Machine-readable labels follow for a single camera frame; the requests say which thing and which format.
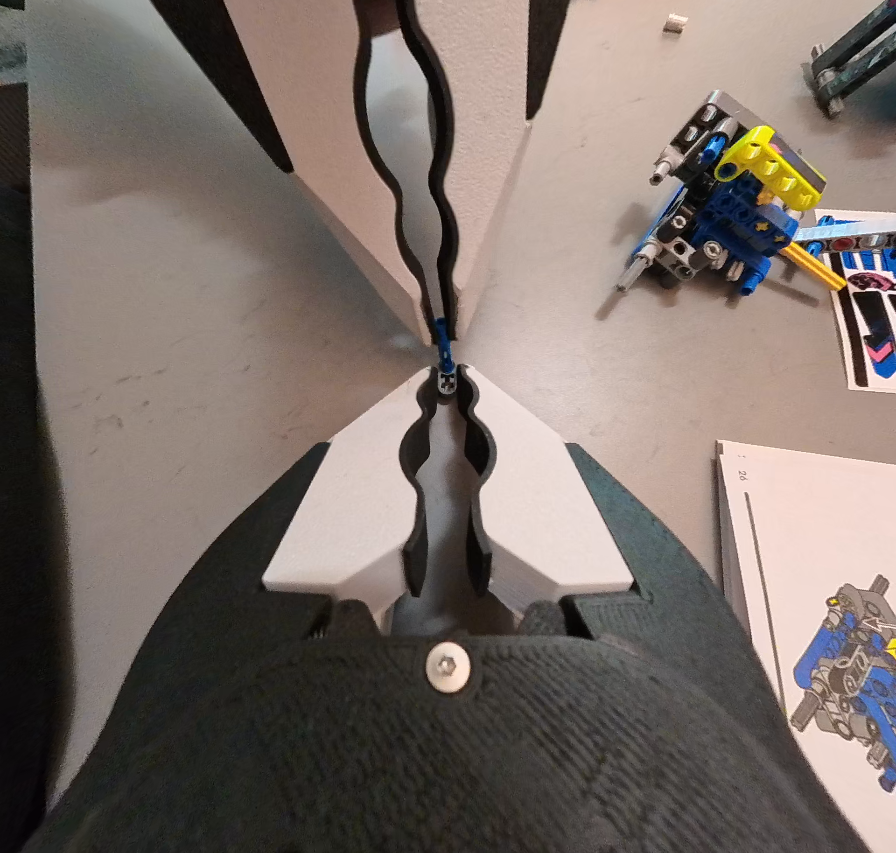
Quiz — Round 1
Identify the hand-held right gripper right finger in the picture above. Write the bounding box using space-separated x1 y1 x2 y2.
455 365 634 631

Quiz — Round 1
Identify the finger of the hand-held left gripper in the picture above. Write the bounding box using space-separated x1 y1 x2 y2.
164 0 443 348
395 0 534 342

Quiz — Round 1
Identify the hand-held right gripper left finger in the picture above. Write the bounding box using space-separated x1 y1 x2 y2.
262 366 438 636

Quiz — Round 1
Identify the lego instruction booklet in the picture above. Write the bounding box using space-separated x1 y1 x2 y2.
714 439 896 853

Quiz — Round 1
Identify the lego sticker sheet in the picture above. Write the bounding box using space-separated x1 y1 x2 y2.
815 209 896 393

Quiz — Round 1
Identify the grey lego beam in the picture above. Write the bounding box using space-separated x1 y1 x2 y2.
798 213 896 251

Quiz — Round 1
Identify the dark lego frame assembly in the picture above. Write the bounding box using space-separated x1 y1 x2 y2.
801 0 896 120

